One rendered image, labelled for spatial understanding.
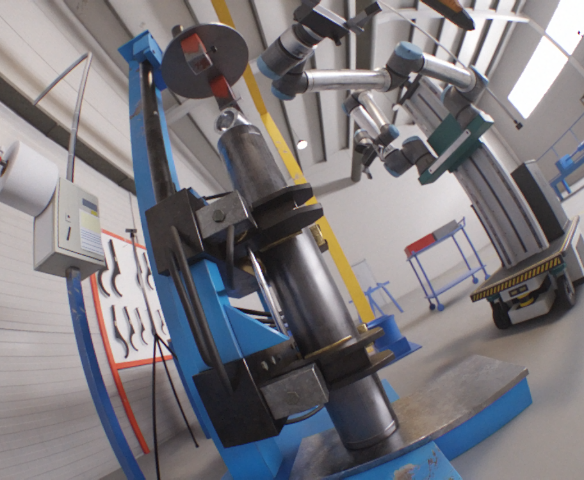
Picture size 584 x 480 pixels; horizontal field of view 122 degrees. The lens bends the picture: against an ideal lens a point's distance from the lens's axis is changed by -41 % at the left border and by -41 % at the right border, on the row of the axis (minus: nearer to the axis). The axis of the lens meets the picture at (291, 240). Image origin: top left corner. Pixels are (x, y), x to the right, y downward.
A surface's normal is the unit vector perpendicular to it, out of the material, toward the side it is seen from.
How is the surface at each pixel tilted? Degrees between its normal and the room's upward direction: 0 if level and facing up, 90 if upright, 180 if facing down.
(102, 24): 173
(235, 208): 90
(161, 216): 90
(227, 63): 180
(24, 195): 161
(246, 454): 90
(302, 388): 90
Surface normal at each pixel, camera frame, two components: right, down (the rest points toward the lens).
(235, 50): 0.40, 0.86
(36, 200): 0.76, 0.58
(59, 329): 0.90, -0.43
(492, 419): -0.16, -0.26
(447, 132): -0.88, 0.26
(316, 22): 0.18, 0.98
